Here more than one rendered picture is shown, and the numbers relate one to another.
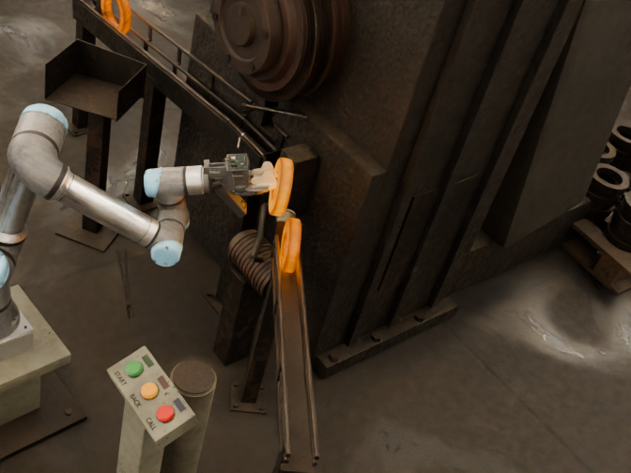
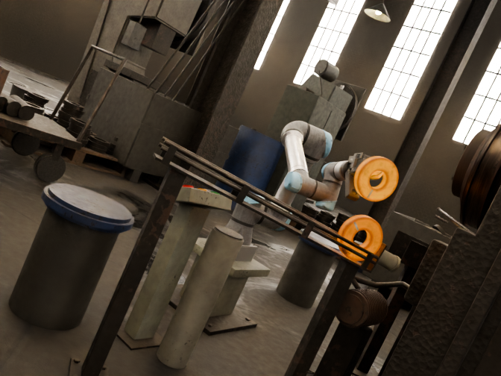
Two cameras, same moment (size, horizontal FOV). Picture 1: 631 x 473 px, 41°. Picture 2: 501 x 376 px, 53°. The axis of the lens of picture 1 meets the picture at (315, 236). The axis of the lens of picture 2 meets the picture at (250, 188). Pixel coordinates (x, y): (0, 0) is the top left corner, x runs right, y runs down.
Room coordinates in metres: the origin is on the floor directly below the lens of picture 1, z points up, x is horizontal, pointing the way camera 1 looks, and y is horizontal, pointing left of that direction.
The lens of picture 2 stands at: (1.23, -1.56, 0.88)
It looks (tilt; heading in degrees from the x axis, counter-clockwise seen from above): 6 degrees down; 84
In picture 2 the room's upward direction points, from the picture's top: 24 degrees clockwise
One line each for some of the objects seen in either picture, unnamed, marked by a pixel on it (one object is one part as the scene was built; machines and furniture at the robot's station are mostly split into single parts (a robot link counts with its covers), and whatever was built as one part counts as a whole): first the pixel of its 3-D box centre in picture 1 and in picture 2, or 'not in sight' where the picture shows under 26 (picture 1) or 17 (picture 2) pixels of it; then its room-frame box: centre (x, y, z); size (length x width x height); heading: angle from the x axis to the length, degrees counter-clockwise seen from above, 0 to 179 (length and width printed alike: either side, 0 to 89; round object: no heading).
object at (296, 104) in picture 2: not in sight; (291, 159); (2.15, 4.28, 0.75); 0.70 x 0.48 x 1.50; 48
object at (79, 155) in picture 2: not in sight; (65, 126); (-0.01, 3.05, 0.22); 1.20 x 0.81 x 0.44; 43
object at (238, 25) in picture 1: (245, 23); (474, 164); (2.19, 0.36, 1.11); 0.28 x 0.06 x 0.28; 48
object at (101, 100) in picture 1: (92, 151); (391, 306); (2.39, 0.85, 0.36); 0.26 x 0.20 x 0.72; 83
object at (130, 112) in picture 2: not in sight; (157, 134); (0.69, 3.70, 0.43); 1.23 x 0.93 x 0.87; 46
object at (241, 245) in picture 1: (250, 309); (337, 357); (1.95, 0.14, 0.27); 0.22 x 0.13 x 0.53; 48
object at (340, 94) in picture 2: not in sight; (312, 130); (2.96, 8.51, 1.36); 1.37 x 1.17 x 2.71; 128
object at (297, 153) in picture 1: (294, 182); (434, 276); (2.12, 0.11, 0.68); 0.11 x 0.08 x 0.24; 138
